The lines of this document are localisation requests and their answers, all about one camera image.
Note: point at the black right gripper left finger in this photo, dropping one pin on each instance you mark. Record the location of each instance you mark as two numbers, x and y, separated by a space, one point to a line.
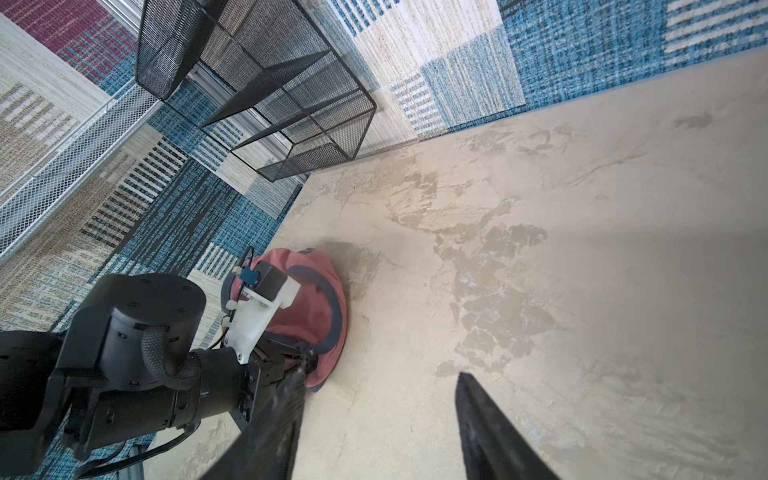
267 448

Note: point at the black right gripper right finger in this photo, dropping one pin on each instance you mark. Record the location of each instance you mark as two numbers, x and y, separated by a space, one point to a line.
491 446

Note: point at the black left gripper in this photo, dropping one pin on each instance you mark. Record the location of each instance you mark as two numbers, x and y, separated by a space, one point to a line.
271 361

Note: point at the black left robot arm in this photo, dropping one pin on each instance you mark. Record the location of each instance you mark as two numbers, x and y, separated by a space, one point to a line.
126 368

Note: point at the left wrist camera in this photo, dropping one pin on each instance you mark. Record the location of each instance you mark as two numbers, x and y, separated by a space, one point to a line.
252 297

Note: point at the black wire mesh shelf rack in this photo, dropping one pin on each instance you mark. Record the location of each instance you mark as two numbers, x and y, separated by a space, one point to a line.
274 62

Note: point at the white wire mesh basket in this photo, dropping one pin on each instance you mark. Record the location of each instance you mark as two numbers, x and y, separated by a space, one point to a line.
31 200

